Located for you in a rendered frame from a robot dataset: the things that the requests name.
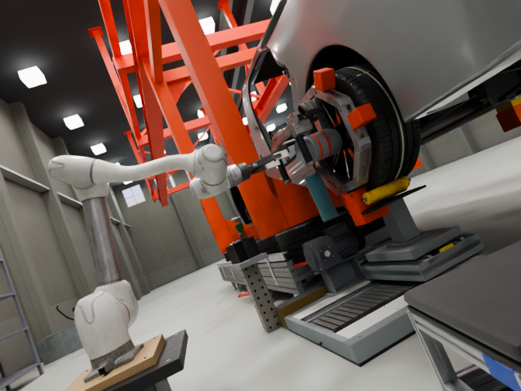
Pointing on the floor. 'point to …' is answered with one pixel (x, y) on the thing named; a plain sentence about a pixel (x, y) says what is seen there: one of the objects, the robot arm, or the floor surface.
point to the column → (260, 298)
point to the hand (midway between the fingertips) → (281, 157)
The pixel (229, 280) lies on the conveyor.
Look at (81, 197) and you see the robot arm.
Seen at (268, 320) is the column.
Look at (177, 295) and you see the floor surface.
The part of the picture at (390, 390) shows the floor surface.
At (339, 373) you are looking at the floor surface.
